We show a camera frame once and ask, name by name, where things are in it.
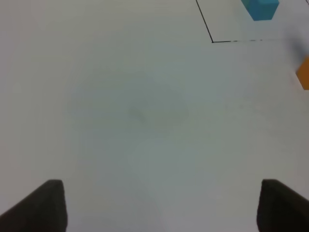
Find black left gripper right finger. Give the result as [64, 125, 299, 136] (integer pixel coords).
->
[256, 179, 309, 232]

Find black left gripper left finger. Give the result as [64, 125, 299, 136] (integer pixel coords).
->
[0, 179, 68, 232]

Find orange cube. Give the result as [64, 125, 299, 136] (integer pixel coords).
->
[296, 56, 309, 90]

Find template blue cube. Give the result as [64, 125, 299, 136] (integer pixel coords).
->
[241, 0, 279, 21]

